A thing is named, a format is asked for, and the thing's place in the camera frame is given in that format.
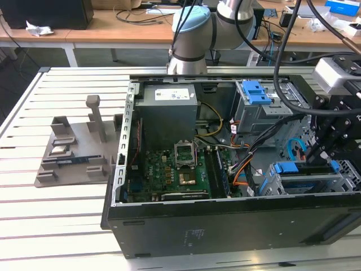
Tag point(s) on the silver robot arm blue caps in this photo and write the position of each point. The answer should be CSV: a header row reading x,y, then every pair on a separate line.
x,y
191,36

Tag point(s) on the crumpled white paper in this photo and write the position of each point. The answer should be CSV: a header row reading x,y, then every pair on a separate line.
x,y
38,28

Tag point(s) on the metal locking lever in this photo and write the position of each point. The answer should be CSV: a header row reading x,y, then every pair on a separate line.
x,y
194,152

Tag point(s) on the installed RAM stick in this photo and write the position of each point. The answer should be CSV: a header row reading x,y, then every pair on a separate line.
x,y
222,172

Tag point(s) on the clear plastic bag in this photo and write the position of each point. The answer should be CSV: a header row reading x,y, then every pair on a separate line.
x,y
332,18

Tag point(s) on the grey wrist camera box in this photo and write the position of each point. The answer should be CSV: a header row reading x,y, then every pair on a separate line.
x,y
328,74

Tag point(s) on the green motherboard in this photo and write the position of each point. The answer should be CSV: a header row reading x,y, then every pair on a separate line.
x,y
158,169

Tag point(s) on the black RAM slot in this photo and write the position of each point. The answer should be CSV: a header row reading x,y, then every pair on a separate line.
x,y
211,172

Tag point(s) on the blue plastic cage latch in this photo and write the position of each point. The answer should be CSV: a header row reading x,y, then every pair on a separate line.
x,y
255,93

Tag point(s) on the hard disk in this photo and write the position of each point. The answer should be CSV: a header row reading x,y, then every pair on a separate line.
x,y
286,168

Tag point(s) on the long wooden desk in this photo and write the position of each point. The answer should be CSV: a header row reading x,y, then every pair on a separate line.
x,y
93,34

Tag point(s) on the grey metal disk bay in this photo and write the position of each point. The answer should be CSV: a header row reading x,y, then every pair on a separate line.
x,y
324,179

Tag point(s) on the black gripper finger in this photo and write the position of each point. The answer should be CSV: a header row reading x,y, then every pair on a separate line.
x,y
324,124
338,132

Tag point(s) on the dark RAM stick with label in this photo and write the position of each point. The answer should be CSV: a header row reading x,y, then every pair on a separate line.
x,y
70,161

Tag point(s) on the black graphics card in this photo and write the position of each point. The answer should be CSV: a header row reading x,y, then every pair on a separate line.
x,y
183,195

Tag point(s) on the black computer tower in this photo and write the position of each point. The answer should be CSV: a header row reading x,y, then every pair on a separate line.
x,y
56,14

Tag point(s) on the black open PC case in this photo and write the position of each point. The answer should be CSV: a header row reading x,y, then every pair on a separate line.
x,y
225,231

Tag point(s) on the small black open box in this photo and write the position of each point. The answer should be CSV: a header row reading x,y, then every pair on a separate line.
x,y
283,19

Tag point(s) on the grey power supply unit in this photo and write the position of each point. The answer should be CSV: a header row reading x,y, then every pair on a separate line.
x,y
166,118

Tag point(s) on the black speaker box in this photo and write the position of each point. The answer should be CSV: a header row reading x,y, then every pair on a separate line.
x,y
259,25

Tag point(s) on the silver CPU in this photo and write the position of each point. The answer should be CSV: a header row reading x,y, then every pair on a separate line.
x,y
59,150

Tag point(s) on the blue and white box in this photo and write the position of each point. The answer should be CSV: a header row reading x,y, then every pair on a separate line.
x,y
342,7

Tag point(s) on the CPU socket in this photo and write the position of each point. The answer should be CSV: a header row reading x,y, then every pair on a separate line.
x,y
187,178

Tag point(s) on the grey parts rack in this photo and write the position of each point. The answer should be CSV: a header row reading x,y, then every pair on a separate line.
x,y
81,135

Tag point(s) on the grey metal drive cage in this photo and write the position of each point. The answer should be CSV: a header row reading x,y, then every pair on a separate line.
x,y
253,118

